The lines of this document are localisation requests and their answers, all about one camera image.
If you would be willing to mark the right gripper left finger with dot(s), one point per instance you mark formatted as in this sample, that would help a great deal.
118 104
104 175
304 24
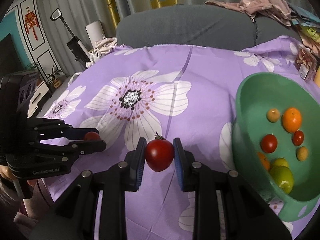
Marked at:
75 210

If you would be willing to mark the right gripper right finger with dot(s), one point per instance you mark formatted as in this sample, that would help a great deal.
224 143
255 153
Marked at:
226 206

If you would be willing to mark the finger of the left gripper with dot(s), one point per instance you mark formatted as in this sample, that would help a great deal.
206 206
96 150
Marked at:
75 129
82 149

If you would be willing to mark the orange mandarin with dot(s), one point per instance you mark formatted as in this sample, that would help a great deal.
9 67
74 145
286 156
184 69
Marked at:
291 120
264 161

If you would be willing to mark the green tomato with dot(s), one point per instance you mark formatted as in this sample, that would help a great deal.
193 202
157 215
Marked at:
283 177
279 162

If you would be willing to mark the red tomato with stem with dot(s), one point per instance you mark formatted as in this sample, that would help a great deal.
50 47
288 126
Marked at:
269 143

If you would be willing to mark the green plastic bowl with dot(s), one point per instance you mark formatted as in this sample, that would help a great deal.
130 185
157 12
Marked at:
264 152

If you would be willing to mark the yellow-brown longan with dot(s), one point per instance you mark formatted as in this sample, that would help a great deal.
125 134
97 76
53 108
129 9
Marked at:
273 115
302 153

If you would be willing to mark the person left hand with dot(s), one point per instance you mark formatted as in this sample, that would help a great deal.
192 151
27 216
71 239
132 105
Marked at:
6 173

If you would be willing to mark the black phone tripod stand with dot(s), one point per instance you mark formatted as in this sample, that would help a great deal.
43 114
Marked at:
75 45

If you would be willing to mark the white paper roll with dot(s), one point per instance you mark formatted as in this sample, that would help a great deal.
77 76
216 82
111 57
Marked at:
95 32

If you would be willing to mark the red chinese knot decoration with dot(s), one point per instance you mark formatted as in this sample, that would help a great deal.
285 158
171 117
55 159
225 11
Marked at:
30 22

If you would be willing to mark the yellow bottle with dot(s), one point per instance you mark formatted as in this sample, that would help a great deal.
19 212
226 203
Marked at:
316 79

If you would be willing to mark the dried fruit snack box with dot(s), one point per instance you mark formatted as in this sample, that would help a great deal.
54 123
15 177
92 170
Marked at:
306 64

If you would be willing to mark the grey sofa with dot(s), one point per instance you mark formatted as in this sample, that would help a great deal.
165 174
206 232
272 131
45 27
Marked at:
200 25

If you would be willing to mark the stack of folded clothes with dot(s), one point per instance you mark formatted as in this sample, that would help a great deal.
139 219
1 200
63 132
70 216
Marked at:
307 25

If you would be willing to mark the pink crumpled cloth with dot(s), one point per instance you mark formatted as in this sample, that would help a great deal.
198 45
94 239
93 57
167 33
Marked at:
277 10

